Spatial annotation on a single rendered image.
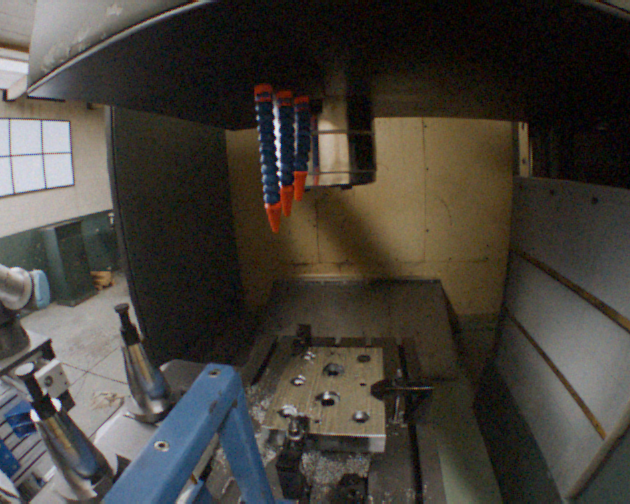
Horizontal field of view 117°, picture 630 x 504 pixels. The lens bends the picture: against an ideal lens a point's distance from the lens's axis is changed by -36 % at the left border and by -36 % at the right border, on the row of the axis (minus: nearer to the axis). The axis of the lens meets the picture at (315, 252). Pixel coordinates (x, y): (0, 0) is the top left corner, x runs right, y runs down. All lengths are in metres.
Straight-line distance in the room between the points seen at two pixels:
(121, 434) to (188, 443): 0.08
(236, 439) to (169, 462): 0.15
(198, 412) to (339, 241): 1.31
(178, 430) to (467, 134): 1.53
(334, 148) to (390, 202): 1.11
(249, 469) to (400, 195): 1.31
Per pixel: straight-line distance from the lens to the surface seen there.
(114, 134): 0.99
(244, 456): 0.42
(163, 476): 0.26
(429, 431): 0.71
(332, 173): 0.39
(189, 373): 0.37
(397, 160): 1.48
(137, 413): 0.33
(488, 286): 1.72
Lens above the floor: 1.42
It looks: 15 degrees down
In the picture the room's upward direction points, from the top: 4 degrees counter-clockwise
